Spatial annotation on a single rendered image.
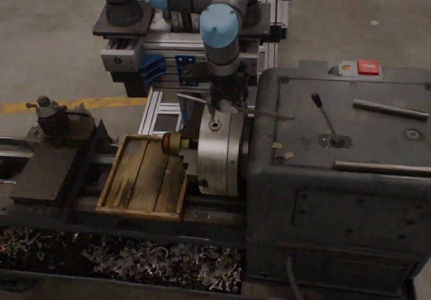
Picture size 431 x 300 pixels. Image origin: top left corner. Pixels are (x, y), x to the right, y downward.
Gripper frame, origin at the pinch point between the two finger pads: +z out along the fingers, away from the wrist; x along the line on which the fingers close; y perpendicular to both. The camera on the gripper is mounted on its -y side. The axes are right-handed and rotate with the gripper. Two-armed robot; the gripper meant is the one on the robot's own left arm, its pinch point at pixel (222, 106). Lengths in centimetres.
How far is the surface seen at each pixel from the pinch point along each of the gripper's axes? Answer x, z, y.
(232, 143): -3.5, 14.0, 3.4
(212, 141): -5.1, 13.9, -2.3
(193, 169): -11.8, 24.0, -7.3
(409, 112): 20, 10, 48
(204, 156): -9.5, 16.1, -3.3
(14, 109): 33, 159, -189
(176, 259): -33, 76, -14
